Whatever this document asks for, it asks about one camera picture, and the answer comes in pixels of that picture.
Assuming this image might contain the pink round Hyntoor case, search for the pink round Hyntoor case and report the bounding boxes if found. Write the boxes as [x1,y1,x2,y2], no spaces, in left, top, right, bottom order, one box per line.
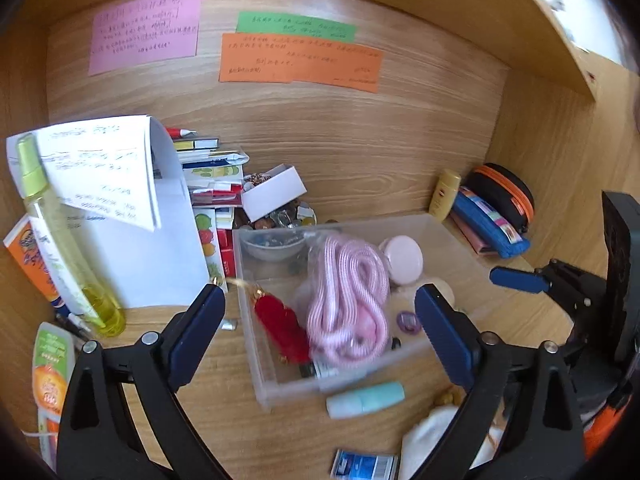
[378,235,424,286]

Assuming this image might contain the white cloth pouch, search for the white cloth pouch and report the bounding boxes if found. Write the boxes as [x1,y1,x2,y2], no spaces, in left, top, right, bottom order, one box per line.
[398,404,503,480]

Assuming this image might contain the pink rope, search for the pink rope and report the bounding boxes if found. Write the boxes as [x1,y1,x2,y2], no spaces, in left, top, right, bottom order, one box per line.
[305,234,392,366]

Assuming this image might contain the mint white tube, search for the mint white tube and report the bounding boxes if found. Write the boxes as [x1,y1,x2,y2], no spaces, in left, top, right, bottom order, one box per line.
[326,382,406,419]

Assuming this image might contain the blue card packet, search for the blue card packet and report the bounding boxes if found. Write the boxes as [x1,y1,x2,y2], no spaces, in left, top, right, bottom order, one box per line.
[330,450,399,480]

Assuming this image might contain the red velvet pouch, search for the red velvet pouch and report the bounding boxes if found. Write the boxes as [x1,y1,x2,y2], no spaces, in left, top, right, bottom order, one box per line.
[254,294,311,364]

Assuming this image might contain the dark green small bottle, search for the dark green small bottle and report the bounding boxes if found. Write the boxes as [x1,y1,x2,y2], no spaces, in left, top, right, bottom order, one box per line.
[298,358,362,380]

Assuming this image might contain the pink notebook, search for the pink notebook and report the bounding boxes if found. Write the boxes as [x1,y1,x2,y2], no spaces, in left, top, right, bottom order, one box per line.
[449,211,497,256]

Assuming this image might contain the pens at left edge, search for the pens at left edge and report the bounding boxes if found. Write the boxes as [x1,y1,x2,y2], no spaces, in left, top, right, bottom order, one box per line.
[38,408,60,470]

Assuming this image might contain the blue patterned pencil pouch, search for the blue patterned pencil pouch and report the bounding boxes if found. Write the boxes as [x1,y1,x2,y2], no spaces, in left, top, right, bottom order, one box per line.
[451,186,530,259]

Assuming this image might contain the black orange zip case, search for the black orange zip case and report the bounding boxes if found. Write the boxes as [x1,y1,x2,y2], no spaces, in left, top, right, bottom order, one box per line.
[463,162,535,234]

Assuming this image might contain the orange hand gel bottle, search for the orange hand gel bottle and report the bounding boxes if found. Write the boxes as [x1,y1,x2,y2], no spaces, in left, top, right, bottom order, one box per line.
[32,322,75,422]

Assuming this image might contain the yellow lotion tube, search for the yellow lotion tube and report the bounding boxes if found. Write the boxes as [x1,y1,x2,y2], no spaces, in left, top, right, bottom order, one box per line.
[428,169,461,221]

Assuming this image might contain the yellow green spray bottle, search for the yellow green spray bottle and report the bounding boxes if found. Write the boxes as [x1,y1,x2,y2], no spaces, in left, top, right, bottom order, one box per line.
[16,133,126,337]

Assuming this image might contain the clear plastic storage bin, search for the clear plastic storage bin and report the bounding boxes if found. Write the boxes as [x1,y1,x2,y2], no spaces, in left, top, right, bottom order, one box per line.
[233,214,504,408]

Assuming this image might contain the orange sunscreen tube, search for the orange sunscreen tube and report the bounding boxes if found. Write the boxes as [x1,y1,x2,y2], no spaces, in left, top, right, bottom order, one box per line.
[3,214,63,308]

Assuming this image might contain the small grey bowl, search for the small grey bowl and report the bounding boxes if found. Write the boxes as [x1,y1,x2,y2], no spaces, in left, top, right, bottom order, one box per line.
[242,232,306,263]

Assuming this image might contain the white folded paper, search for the white folded paper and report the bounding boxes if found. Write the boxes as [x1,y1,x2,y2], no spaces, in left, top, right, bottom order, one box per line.
[32,115,209,309]

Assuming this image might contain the white small box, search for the white small box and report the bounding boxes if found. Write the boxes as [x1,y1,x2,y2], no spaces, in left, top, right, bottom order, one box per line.
[242,165,307,222]

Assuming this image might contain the stack of books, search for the stack of books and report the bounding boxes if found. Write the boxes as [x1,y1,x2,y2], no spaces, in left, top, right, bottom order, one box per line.
[167,128,250,286]

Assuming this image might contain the orange sticky note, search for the orange sticky note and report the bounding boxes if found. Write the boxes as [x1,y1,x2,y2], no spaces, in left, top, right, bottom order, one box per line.
[219,32,384,93]

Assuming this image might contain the green sticky note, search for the green sticky note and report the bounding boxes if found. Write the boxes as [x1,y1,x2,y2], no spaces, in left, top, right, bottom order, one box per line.
[235,11,357,44]

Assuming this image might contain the pink sticky note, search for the pink sticky note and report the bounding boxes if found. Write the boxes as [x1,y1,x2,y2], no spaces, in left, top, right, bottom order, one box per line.
[88,0,202,76]

